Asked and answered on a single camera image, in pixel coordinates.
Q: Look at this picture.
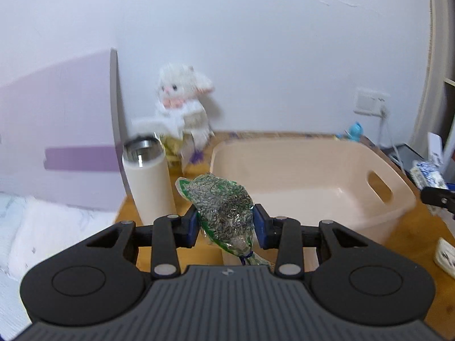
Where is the white wall socket plate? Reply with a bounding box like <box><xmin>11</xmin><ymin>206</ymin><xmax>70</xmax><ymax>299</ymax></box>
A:
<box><xmin>353</xmin><ymin>88</ymin><xmax>390</xmax><ymax>117</ymax></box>

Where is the gold tissue box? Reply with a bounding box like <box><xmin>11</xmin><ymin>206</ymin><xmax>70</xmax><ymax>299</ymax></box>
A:
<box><xmin>132</xmin><ymin>115</ymin><xmax>200</xmax><ymax>171</ymax></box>

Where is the white plush bunny toy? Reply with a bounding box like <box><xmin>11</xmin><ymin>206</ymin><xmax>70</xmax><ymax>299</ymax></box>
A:
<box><xmin>156</xmin><ymin>64</ymin><xmax>214</xmax><ymax>150</ymax></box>

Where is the dark grey flat device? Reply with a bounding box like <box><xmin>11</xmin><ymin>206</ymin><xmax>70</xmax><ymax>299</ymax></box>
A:
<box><xmin>382</xmin><ymin>144</ymin><xmax>425</xmax><ymax>172</ymax></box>

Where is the purple white headboard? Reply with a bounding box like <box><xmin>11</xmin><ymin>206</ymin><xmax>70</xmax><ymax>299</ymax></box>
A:
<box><xmin>1</xmin><ymin>49</ymin><xmax>126</xmax><ymax>211</ymax></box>

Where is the green seed snack packet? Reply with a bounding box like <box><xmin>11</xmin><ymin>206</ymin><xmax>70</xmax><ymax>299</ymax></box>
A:
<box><xmin>175</xmin><ymin>172</ymin><xmax>272</xmax><ymax>267</ymax></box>

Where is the white power strip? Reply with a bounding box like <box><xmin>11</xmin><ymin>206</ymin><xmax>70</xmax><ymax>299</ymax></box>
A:
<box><xmin>433</xmin><ymin>238</ymin><xmax>455</xmax><ymax>278</ymax></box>

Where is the white bed pillow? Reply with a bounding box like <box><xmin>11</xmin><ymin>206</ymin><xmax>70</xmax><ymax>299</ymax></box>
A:
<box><xmin>7</xmin><ymin>197</ymin><xmax>116</xmax><ymax>281</ymax></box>

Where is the white power cable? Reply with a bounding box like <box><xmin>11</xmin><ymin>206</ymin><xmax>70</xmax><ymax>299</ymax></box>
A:
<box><xmin>376</xmin><ymin>108</ymin><xmax>404</xmax><ymax>171</ymax></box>

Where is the blue toy figurine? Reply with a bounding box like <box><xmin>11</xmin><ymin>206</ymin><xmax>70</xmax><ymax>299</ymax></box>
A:
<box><xmin>343</xmin><ymin>122</ymin><xmax>364</xmax><ymax>142</ymax></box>

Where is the white wooden shelf frame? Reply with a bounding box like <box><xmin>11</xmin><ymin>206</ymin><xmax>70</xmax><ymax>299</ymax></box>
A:
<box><xmin>410</xmin><ymin>0</ymin><xmax>454</xmax><ymax>155</ymax></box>

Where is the beige plastic storage basket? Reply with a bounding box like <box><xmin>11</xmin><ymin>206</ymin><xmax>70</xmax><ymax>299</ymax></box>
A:
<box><xmin>209</xmin><ymin>137</ymin><xmax>417</xmax><ymax>273</ymax></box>

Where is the white phone stand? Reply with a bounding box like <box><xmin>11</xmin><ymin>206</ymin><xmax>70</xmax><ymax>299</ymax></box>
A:
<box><xmin>427</xmin><ymin>132</ymin><xmax>443</xmax><ymax>168</ymax></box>

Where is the white thermos bottle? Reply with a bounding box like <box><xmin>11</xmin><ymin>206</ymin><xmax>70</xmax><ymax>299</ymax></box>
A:
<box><xmin>122</xmin><ymin>136</ymin><xmax>177</xmax><ymax>225</ymax></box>

